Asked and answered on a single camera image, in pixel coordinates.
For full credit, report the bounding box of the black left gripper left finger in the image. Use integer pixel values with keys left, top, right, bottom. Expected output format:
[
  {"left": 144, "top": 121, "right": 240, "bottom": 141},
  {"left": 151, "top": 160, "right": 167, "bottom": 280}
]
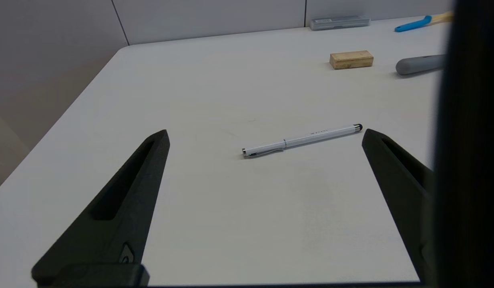
[{"left": 31, "top": 129, "right": 170, "bottom": 288}]

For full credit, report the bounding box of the yellow spoon with blue handle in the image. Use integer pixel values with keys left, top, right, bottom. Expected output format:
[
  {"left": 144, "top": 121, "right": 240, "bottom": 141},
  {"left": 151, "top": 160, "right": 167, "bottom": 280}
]
[{"left": 394, "top": 12, "right": 454, "bottom": 32}]

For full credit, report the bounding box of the small wooden block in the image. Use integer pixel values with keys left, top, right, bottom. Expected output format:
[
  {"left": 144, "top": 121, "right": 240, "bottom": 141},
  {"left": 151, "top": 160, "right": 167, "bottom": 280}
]
[{"left": 329, "top": 50, "right": 374, "bottom": 70}]

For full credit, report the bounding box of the grey handled white peeler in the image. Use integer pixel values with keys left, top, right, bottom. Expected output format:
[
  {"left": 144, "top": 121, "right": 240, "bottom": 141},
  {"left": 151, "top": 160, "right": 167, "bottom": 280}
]
[{"left": 396, "top": 54, "right": 446, "bottom": 76}]

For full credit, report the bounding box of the white stylus pen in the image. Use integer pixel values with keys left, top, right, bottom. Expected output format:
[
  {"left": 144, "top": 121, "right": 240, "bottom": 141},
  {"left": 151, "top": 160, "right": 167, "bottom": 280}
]
[{"left": 242, "top": 124, "right": 363, "bottom": 158}]

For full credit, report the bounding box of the grey transparent pencil case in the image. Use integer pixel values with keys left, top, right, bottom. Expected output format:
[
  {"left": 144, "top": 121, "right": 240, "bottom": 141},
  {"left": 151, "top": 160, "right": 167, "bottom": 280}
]
[{"left": 310, "top": 16, "right": 371, "bottom": 31}]

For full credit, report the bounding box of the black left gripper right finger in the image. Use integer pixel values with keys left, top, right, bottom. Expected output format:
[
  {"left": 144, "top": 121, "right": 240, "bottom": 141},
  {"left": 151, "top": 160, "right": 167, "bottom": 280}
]
[{"left": 361, "top": 128, "right": 437, "bottom": 288}]

